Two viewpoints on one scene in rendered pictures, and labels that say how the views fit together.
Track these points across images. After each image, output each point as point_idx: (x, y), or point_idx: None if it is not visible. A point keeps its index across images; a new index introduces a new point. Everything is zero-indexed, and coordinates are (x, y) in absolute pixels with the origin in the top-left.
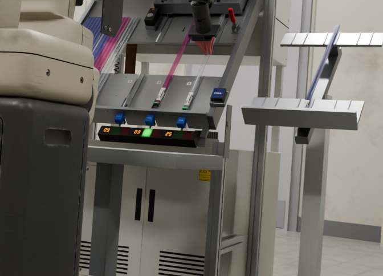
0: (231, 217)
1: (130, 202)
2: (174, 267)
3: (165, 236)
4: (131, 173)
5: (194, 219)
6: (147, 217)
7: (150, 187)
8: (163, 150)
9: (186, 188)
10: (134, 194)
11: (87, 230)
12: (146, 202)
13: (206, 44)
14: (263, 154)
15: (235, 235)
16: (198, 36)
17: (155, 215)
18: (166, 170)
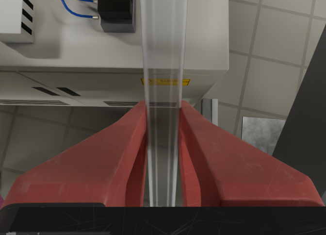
0: (201, 94)
1: (32, 91)
2: (126, 104)
3: (105, 98)
4: (6, 81)
5: (143, 95)
6: (70, 94)
7: (55, 87)
8: (49, 70)
9: (121, 87)
10: (31, 88)
11: None
12: (58, 91)
13: (139, 142)
14: None
15: (208, 110)
16: None
17: (82, 94)
18: (73, 80)
